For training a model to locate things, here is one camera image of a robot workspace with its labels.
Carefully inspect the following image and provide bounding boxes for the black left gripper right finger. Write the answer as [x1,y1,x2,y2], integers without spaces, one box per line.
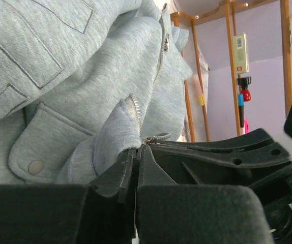
[136,146,273,243]

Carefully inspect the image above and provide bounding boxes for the grey zip-up jacket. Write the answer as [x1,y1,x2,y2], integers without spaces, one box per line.
[0,1,192,184]

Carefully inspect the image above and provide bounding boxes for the white green small box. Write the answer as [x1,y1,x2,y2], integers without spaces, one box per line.
[232,33,249,75]

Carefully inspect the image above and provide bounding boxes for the pink highlighter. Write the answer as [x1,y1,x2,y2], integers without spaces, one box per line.
[243,119,249,134]

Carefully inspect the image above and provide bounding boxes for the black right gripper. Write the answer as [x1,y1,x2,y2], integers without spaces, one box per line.
[150,129,292,240]

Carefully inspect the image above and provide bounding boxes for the wooden two-tier rack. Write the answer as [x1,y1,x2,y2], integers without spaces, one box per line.
[170,1,292,141]

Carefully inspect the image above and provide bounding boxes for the blue black highlighter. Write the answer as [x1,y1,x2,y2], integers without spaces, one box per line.
[238,94,245,135]

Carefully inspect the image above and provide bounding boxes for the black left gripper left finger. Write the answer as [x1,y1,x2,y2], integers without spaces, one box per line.
[0,149,136,243]

